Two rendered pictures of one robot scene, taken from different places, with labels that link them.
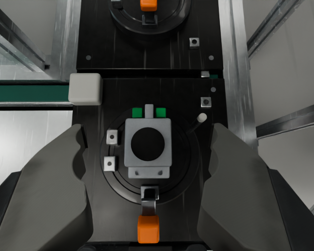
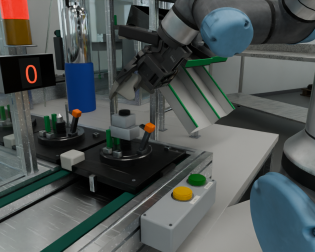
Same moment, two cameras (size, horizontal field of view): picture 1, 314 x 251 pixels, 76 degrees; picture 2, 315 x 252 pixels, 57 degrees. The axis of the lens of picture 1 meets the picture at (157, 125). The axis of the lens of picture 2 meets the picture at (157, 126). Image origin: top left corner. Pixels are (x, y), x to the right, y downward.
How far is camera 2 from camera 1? 72 cm
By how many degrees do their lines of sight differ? 66
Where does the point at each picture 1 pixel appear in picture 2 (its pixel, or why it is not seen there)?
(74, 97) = (73, 156)
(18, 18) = not seen: outside the picture
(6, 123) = (30, 213)
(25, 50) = (33, 151)
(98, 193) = (125, 171)
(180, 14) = (80, 130)
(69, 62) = (47, 164)
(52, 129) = (64, 197)
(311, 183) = not seen: hidden behind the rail
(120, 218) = (144, 169)
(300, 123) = (154, 117)
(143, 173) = (131, 127)
